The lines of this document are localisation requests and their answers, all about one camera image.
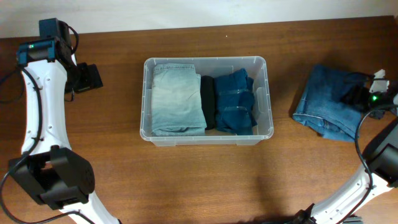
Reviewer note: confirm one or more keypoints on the black taped garment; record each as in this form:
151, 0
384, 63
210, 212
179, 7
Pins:
208, 102

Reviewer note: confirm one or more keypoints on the clear plastic storage bin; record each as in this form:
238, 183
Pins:
256, 68

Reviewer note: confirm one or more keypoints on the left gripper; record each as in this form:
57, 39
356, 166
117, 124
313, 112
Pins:
92, 77

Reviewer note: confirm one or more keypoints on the blue taped shirt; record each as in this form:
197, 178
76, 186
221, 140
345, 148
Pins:
234, 103

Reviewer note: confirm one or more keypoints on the light blue jeans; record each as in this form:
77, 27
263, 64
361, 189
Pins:
176, 101

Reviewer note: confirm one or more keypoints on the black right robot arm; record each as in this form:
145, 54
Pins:
377, 174

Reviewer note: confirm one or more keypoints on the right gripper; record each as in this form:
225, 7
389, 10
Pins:
355, 97

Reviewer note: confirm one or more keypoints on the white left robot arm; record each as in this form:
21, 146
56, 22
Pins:
48, 170

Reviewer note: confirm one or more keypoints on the dark blue jeans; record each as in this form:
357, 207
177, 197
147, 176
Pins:
320, 107

